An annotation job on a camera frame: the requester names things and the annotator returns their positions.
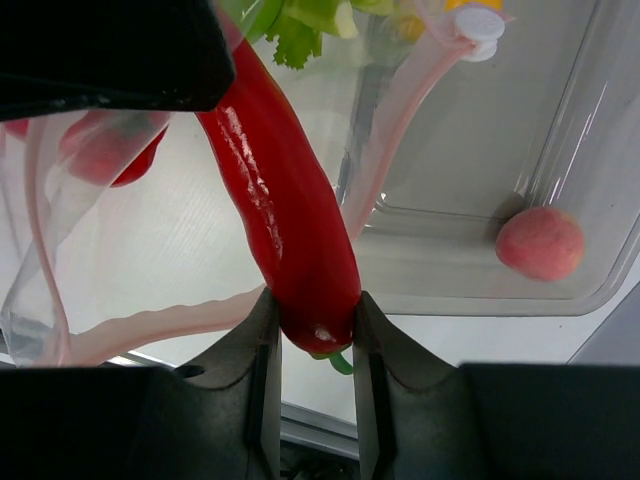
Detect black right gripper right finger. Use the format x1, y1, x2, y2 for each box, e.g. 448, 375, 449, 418
353, 294, 639, 479

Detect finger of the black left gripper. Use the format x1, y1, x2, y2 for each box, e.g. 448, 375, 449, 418
1, 1, 236, 120

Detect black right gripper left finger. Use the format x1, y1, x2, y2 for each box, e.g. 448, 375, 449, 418
1, 291, 281, 479

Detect red bell pepper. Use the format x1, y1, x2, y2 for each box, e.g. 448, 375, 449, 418
35, 110, 171, 188

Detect clear zip top bag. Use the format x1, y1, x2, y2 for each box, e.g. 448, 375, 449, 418
1, 3, 508, 366

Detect green celery bunch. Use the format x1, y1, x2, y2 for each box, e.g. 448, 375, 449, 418
238, 0, 396, 70

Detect red chili pepper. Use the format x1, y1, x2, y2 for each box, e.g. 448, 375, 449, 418
197, 9, 361, 375

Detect orange yellow mango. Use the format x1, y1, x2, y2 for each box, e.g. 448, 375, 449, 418
444, 0, 503, 11

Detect clear plastic food bin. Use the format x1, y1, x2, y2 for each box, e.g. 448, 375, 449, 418
354, 1, 639, 316

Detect pink peach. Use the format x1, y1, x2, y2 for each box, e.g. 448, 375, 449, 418
495, 207, 585, 282

